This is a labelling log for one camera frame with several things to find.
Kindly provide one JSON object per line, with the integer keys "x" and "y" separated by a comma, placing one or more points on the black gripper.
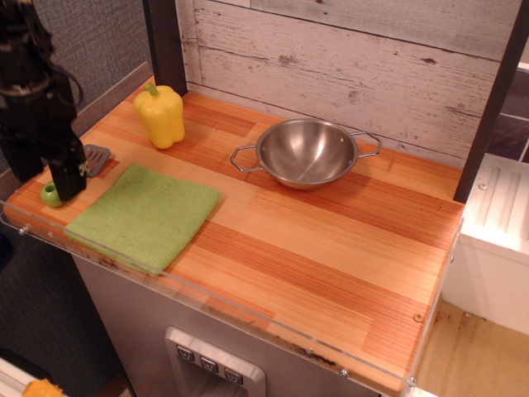
{"x": 36, "y": 125}

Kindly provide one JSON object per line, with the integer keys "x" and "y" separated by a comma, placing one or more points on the green and grey spatula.
{"x": 96, "y": 157}

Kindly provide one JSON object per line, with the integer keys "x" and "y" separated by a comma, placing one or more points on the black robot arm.
{"x": 26, "y": 49}

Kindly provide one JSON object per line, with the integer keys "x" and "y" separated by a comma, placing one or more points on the green cloth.
{"x": 145, "y": 219}

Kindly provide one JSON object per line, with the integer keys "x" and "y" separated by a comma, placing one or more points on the clear acrylic left guard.
{"x": 87, "y": 117}

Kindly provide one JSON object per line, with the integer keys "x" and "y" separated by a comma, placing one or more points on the clear acrylic guard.
{"x": 87, "y": 117}
{"x": 336, "y": 320}

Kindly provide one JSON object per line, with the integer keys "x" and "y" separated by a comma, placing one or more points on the clear acrylic front guard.
{"x": 336, "y": 320}

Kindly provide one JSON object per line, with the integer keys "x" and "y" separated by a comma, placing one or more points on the yellow bell pepper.
{"x": 160, "y": 110}

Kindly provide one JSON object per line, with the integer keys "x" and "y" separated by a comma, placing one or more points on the silver toy fridge cabinet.
{"x": 136, "y": 317}

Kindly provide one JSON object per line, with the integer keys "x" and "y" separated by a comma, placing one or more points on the orange object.
{"x": 42, "y": 388}

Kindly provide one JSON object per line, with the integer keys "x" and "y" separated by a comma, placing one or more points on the silver dispenser panel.
{"x": 202, "y": 369}

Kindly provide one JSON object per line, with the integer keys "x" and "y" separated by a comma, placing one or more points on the white toy sink unit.
{"x": 488, "y": 273}

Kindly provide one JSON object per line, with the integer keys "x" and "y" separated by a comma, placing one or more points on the dark left post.
{"x": 161, "y": 19}

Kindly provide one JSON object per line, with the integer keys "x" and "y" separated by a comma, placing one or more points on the dark post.
{"x": 161, "y": 19}
{"x": 502, "y": 83}

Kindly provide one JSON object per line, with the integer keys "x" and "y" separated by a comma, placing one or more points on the steel bowl with handles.
{"x": 307, "y": 154}

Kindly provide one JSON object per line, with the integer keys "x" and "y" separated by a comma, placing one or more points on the dark right post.
{"x": 502, "y": 83}

